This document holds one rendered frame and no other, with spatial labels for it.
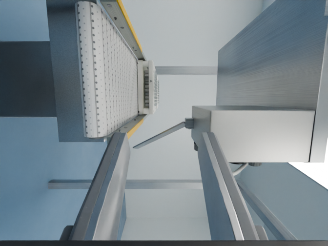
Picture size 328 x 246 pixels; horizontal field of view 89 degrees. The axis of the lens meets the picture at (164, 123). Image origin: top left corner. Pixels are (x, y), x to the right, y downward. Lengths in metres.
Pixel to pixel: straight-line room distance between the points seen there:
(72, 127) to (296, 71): 0.50
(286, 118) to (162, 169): 3.96
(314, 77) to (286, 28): 0.15
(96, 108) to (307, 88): 0.42
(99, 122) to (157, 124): 3.47
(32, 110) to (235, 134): 0.52
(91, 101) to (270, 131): 0.35
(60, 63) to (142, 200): 4.54
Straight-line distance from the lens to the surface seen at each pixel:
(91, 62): 0.37
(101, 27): 0.40
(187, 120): 0.50
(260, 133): 0.37
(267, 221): 1.34
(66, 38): 0.42
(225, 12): 4.06
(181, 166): 4.24
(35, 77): 0.57
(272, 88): 0.54
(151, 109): 0.78
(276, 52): 0.55
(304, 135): 0.42
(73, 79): 0.41
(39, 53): 0.57
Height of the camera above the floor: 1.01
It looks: level
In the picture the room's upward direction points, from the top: 90 degrees clockwise
